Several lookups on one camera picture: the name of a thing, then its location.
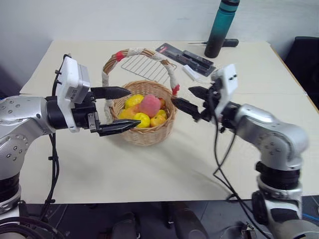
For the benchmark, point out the small white box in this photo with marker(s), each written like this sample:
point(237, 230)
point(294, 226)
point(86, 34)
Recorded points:
point(190, 72)

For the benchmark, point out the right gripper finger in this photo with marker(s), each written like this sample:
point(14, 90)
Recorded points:
point(199, 92)
point(185, 105)

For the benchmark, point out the small red yellow fruit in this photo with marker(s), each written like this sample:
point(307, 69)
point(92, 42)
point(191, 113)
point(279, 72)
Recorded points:
point(162, 102)

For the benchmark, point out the dark rounded shape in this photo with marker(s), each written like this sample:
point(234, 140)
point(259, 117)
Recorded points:
point(124, 226)

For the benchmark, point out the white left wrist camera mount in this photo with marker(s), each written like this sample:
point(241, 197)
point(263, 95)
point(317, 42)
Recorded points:
point(72, 79)

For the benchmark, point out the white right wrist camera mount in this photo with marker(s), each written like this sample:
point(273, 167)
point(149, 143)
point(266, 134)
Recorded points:
point(229, 79)

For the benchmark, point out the orange yellow mango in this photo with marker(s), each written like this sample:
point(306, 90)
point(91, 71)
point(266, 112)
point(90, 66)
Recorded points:
point(128, 113)

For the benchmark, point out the teal water bottle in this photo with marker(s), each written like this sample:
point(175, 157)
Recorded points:
point(219, 27)

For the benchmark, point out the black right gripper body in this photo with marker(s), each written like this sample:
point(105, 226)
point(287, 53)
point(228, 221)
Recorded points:
point(208, 109)

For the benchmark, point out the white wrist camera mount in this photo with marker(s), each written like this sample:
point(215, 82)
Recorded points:
point(229, 79)
point(72, 79)

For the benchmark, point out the yellow apple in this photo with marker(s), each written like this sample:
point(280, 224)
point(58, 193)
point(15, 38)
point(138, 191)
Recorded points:
point(158, 119)

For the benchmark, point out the round yellow fruit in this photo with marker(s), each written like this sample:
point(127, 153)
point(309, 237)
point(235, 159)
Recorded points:
point(133, 101)
point(142, 120)

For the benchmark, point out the pink peach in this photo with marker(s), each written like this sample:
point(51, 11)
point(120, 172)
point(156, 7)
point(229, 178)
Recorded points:
point(149, 105)

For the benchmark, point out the black chair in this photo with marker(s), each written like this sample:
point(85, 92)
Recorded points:
point(304, 64)

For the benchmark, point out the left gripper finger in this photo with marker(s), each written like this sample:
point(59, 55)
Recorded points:
point(109, 92)
point(114, 127)

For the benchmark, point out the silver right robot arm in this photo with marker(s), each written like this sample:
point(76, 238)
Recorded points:
point(274, 134)

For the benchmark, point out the black knife package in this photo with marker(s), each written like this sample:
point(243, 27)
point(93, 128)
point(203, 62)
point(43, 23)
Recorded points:
point(189, 58)

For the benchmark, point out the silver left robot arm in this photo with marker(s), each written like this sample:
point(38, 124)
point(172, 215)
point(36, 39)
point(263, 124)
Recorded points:
point(20, 117)

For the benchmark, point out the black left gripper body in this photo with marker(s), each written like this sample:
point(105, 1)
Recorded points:
point(81, 115)

